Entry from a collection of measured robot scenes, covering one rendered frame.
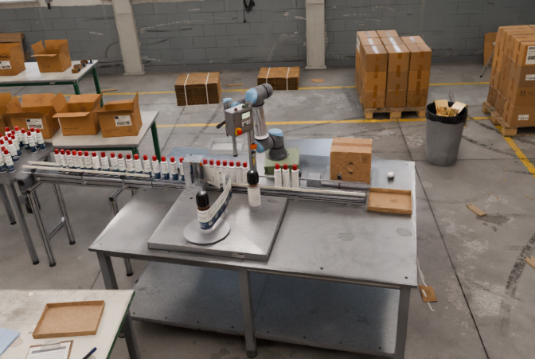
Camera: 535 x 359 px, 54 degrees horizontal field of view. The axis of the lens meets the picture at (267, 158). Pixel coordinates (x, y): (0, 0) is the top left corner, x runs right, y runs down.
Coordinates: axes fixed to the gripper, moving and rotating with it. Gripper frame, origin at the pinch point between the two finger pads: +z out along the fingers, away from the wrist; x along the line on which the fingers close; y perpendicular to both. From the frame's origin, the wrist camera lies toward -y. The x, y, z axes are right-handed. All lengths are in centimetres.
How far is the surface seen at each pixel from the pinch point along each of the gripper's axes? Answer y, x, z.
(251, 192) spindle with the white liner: 22, -93, 18
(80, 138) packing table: -150, 65, 4
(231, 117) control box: 10, -68, -31
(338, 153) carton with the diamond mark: 86, -59, 2
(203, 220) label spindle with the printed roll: -9, -117, 28
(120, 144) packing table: -106, 48, 9
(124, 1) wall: -197, 475, -143
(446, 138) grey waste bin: 224, 117, 37
